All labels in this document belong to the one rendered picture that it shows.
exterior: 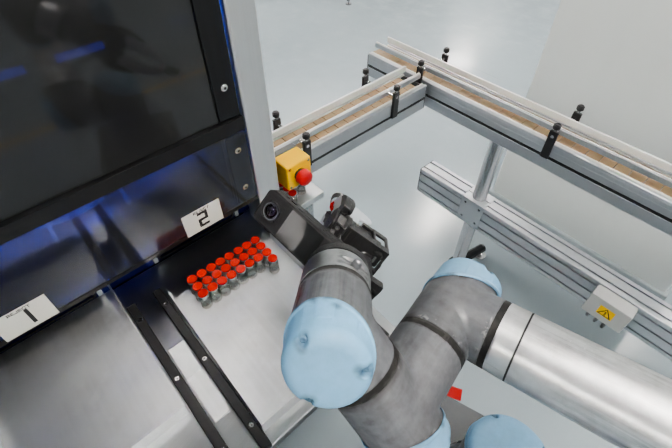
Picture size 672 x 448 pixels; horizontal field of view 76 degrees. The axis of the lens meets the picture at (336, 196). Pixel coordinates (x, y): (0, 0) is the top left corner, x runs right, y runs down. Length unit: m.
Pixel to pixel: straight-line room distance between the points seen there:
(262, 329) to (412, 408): 0.54
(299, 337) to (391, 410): 0.11
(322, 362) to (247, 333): 0.58
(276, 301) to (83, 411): 0.39
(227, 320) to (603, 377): 0.69
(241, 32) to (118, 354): 0.64
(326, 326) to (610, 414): 0.26
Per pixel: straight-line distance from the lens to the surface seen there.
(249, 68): 0.82
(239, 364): 0.89
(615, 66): 1.91
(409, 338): 0.44
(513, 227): 1.62
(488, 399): 1.88
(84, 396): 0.96
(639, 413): 0.47
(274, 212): 0.52
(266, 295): 0.96
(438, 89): 1.50
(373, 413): 0.40
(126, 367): 0.96
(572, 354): 0.47
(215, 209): 0.94
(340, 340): 0.34
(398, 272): 2.07
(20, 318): 0.92
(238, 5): 0.77
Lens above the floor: 1.68
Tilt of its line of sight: 45 degrees down
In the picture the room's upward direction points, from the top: straight up
